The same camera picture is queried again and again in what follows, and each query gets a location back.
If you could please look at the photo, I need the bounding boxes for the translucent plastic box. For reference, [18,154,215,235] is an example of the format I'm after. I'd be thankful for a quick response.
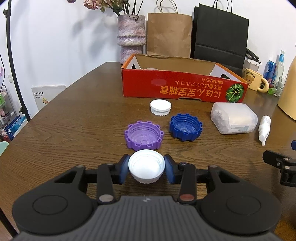
[210,102,258,135]

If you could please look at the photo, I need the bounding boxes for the dried pink roses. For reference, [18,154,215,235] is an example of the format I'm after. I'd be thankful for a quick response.
[67,0,144,17]

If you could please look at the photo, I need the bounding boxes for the white closed bottle cap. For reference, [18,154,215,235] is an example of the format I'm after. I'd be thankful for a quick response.
[150,99,172,116]

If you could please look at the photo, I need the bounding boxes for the white container black handles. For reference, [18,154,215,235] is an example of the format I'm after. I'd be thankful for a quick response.
[244,48,262,72]

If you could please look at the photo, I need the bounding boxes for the brown paper bag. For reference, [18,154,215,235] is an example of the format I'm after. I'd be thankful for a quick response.
[147,0,193,58]

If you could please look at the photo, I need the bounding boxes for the blue toothed jar lid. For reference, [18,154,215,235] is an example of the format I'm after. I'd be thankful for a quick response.
[169,113,203,142]

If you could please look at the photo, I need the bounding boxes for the metal storage rack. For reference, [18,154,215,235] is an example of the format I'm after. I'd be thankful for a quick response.
[0,85,12,139]

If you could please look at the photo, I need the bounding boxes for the blue drink carton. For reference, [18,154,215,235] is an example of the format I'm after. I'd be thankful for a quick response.
[264,61,277,85]

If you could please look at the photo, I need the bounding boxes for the green plastic bucket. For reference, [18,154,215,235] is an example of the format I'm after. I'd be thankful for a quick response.
[0,141,9,157]

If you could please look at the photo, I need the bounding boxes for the black paper bag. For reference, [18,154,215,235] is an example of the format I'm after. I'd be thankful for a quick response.
[193,0,250,70]

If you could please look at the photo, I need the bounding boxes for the red cardboard box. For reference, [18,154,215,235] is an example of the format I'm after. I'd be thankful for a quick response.
[121,54,249,103]

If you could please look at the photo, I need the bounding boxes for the purple toothed jar lid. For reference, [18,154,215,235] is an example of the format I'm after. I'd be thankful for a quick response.
[124,120,164,151]

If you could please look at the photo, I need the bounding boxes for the white wall panel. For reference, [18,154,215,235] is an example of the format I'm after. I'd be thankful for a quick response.
[32,85,66,111]

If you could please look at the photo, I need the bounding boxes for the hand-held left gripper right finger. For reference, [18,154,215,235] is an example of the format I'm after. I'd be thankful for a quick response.
[164,154,241,205]

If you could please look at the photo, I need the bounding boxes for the yellow bear mug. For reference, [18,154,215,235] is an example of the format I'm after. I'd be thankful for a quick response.
[242,68,270,91]

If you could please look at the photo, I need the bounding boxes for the blue white package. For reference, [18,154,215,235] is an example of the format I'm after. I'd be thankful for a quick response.
[5,115,27,141]

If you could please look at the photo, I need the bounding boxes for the yellow thermos jug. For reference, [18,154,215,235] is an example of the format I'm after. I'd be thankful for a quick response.
[277,44,296,121]

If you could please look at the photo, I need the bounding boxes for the clear bottle blue cap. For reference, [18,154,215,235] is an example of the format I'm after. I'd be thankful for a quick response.
[275,50,285,82]

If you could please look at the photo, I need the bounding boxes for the small white spray bottle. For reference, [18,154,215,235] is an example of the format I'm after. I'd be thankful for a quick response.
[258,115,271,146]

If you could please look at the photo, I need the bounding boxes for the black light stand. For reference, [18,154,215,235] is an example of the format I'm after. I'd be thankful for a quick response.
[3,0,31,122]

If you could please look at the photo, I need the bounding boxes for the white screw lid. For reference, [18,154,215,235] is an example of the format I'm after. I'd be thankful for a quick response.
[128,149,166,184]

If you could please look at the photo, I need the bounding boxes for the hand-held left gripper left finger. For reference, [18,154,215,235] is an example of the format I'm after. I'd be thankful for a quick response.
[53,154,131,205]

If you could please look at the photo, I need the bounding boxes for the pink mottled ceramic vase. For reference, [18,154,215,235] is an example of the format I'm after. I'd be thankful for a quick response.
[116,14,147,65]

